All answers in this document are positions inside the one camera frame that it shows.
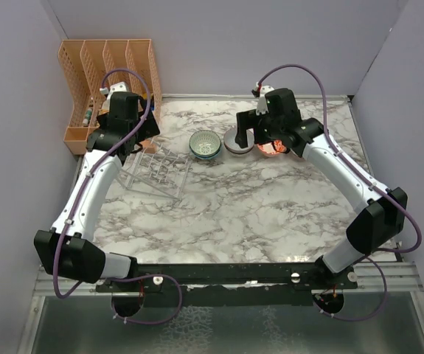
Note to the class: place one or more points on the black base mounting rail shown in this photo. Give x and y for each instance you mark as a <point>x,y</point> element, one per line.
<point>228,284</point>

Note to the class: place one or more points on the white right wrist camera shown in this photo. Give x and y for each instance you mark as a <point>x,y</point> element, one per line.
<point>259,92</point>

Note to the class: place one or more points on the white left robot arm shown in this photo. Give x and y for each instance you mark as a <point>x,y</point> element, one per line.
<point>67,249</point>

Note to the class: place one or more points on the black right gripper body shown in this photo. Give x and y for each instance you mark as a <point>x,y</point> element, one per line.
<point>267,130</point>

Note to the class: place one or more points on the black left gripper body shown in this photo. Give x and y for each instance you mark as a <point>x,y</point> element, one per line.
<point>150,130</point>

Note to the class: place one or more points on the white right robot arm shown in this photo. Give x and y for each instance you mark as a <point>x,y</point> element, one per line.
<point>377,220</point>

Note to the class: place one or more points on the white teal patterned bowl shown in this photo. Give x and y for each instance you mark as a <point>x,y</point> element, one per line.
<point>205,144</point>

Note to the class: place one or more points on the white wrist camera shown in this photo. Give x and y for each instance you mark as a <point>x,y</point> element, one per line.
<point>117,87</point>
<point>259,92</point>

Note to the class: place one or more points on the white wire dish rack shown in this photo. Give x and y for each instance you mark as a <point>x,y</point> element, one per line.
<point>156,171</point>

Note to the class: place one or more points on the small white glue bottle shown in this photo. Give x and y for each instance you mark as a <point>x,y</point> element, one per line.
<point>87,116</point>

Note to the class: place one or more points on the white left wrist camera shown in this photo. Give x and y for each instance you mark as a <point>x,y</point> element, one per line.
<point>117,87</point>

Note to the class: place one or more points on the blue wave hexagon bowl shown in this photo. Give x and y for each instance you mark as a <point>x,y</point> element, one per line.
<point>233,147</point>

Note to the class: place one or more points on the orange floral bowl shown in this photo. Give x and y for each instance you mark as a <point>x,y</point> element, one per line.
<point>272,149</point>

